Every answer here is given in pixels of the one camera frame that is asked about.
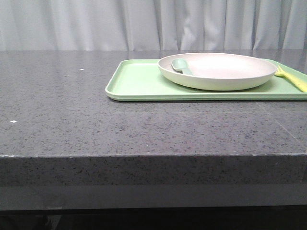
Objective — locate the sage green plastic spoon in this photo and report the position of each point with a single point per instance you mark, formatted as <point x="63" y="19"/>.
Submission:
<point x="181" y="65"/>

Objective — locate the light green serving tray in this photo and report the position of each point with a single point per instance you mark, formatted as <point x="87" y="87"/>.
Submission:
<point x="141" y="80"/>

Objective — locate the beige round plate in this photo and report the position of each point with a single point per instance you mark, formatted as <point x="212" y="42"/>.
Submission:
<point x="218" y="71"/>

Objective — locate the yellow plastic fork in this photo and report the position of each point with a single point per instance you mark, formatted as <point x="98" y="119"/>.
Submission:
<point x="300" y="84"/>

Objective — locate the grey pleated curtain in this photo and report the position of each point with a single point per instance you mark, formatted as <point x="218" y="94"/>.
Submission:
<point x="152" y="24"/>

